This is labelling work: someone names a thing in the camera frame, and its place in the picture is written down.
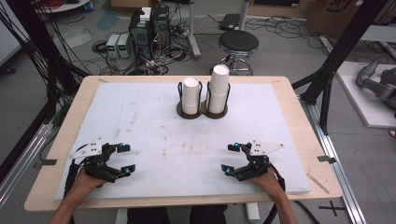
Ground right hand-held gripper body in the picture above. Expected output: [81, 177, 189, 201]
[233, 139, 285, 183]

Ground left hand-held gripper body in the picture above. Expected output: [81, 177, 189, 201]
[68, 137, 123, 184]

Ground dark double cup holder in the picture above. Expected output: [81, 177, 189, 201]
[176, 79, 232, 120]

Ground tall stack of white cups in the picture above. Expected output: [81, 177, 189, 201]
[206, 63, 231, 115]

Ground person's left hand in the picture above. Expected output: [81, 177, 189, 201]
[69, 167, 107, 201]

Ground person's right hand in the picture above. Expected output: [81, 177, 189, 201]
[248, 169, 286, 202]

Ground white table leg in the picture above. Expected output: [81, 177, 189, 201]
[245, 203, 261, 222]
[115, 207, 129, 224]

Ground white foam mat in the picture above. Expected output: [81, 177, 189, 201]
[54, 81, 312, 201]

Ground person's right leg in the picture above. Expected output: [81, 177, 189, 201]
[190, 203, 229, 224]

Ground person's leg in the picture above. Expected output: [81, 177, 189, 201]
[190, 203, 229, 224]
[126, 206, 177, 224]

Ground black tape piece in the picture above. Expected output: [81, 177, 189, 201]
[33, 159, 59, 170]
[317, 155, 337, 164]

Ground person's left leg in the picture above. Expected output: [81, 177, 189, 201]
[126, 206, 177, 224]

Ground thin wooden stick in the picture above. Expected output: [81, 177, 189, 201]
[305, 173, 330, 195]

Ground short stack of white cups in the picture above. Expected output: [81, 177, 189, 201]
[181, 77, 201, 116]

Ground grey power supply unit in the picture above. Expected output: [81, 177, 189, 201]
[106, 33, 120, 59]
[117, 33, 131, 59]

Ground black round stool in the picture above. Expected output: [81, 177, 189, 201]
[210, 30, 260, 77]

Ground black computer tower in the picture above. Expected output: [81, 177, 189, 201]
[151, 5, 172, 48]
[128, 10, 153, 60]

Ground grey desk leg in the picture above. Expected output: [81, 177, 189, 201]
[185, 0, 203, 61]
[237, 0, 251, 31]

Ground white platform board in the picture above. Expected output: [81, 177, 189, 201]
[335, 61, 396, 129]

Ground small white box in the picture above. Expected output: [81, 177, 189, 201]
[139, 7, 152, 22]

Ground white round table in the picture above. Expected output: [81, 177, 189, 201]
[34, 0, 92, 14]

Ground cardboard box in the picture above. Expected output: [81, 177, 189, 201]
[305, 0, 396, 39]

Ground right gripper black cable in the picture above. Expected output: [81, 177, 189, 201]
[262, 161, 288, 224]

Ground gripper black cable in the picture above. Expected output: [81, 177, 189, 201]
[262, 161, 288, 224]
[63, 143, 94, 200]

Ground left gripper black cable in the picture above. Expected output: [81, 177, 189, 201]
[63, 143, 94, 200]

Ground black floor cable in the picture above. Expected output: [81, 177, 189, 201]
[294, 200, 321, 224]

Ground aluminium rail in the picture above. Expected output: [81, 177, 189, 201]
[300, 96, 368, 224]
[0, 122, 54, 208]

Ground black frame beam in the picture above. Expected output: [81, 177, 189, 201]
[0, 102, 51, 185]

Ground tangle of floor cables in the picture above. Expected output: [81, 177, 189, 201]
[92, 38, 191, 77]

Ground black cable bundle on post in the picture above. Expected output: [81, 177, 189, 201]
[5, 0, 81, 104]

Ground black frame strut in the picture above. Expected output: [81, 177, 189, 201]
[292, 0, 387, 135]

